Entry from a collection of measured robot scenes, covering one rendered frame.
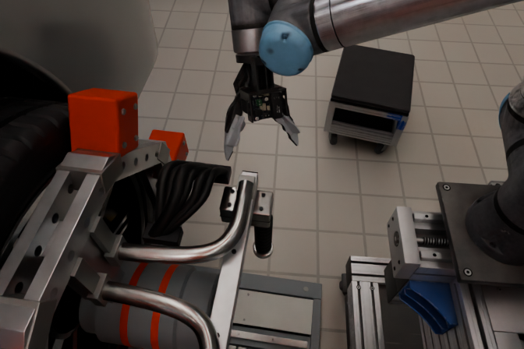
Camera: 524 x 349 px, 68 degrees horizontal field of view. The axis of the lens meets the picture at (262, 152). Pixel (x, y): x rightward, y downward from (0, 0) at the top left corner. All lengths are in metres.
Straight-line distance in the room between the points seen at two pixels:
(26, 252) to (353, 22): 0.47
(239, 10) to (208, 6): 2.26
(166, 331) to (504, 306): 0.67
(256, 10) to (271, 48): 0.16
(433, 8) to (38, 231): 0.53
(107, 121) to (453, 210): 0.70
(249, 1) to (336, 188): 1.30
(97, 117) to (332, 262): 1.28
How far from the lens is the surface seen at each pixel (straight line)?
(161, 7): 3.00
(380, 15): 0.51
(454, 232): 0.89
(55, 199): 0.56
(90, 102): 0.59
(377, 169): 1.96
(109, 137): 0.59
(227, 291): 0.59
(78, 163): 0.58
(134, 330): 0.69
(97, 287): 0.59
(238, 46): 0.70
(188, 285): 0.68
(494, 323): 0.96
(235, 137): 0.72
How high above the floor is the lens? 1.54
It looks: 53 degrees down
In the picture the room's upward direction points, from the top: straight up
